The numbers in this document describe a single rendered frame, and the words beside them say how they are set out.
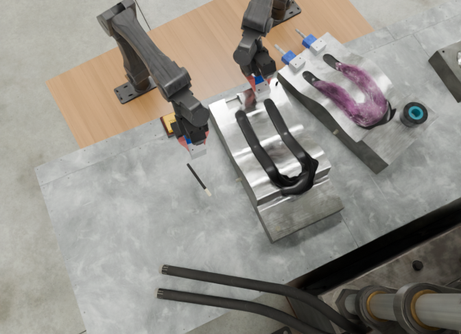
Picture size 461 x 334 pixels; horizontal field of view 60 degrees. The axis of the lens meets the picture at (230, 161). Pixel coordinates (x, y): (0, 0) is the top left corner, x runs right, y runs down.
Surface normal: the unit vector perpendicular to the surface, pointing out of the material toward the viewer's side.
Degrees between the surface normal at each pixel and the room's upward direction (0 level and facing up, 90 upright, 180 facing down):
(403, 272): 0
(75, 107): 0
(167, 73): 15
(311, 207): 0
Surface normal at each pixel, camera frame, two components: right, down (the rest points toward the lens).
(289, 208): 0.02, -0.32
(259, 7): -0.15, 0.08
